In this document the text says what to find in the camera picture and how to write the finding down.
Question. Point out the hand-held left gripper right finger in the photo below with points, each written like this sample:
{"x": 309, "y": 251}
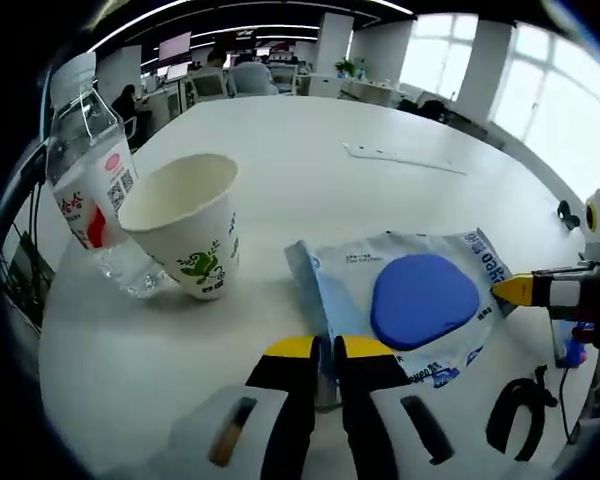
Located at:
{"x": 370, "y": 400}

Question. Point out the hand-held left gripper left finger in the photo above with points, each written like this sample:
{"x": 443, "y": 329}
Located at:
{"x": 292, "y": 400}

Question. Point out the wet wipes pack blue lid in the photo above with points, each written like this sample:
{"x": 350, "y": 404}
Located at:
{"x": 425, "y": 300}

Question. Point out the white paper cup green print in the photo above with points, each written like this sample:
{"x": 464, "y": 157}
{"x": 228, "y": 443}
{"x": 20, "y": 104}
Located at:
{"x": 200, "y": 240}

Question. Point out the clear plastic water bottle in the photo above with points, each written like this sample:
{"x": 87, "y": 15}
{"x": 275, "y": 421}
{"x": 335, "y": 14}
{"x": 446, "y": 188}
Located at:
{"x": 87, "y": 200}

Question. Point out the small black object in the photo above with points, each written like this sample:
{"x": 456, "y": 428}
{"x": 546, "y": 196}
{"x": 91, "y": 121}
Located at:
{"x": 569, "y": 215}

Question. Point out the potted green plant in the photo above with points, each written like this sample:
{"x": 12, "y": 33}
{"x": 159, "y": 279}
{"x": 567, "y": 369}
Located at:
{"x": 350, "y": 67}

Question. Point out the black tripod stand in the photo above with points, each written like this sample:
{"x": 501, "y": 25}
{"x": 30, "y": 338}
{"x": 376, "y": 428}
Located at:
{"x": 27, "y": 240}

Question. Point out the pink desktop monitor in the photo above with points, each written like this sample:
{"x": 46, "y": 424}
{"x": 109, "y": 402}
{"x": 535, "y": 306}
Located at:
{"x": 175, "y": 46}

